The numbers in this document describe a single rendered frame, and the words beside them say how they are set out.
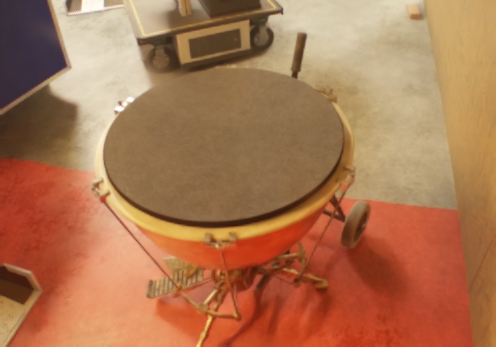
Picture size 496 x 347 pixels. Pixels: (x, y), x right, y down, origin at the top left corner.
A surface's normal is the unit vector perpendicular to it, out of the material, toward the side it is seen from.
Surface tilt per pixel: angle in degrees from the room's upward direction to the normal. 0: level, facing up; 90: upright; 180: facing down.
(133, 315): 0
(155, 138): 0
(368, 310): 0
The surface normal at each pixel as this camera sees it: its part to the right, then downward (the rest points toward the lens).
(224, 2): 0.33, 0.61
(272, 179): -0.05, -0.76
